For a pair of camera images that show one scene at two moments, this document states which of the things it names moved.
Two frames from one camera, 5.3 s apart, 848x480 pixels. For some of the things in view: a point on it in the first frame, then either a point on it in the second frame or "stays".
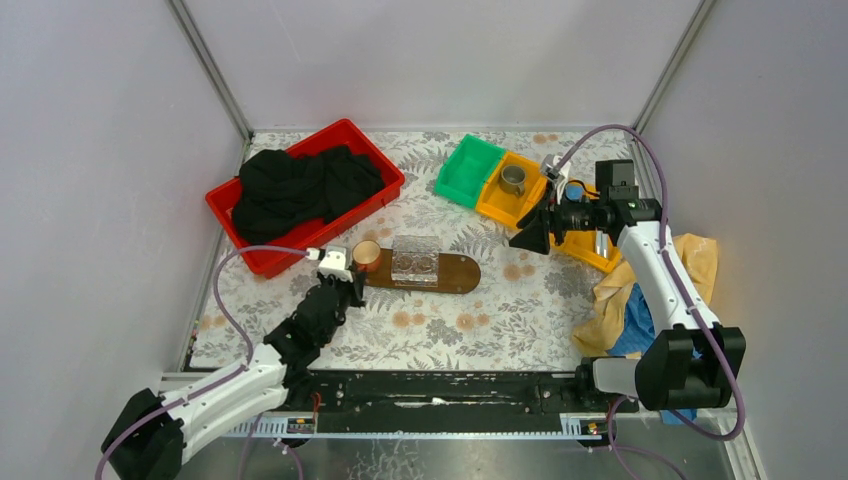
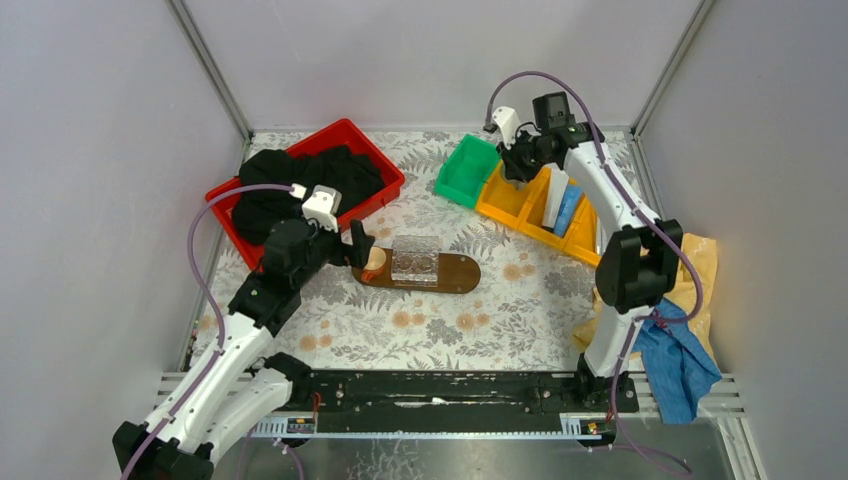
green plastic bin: (466, 169) stays
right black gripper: (536, 226) to (511, 168)
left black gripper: (342, 287) to (348, 246)
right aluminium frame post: (693, 29) stays
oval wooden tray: (457, 274) stays
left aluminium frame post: (210, 68) stays
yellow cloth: (599, 328) stays
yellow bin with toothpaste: (590, 192) to (582, 238)
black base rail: (564, 393) stays
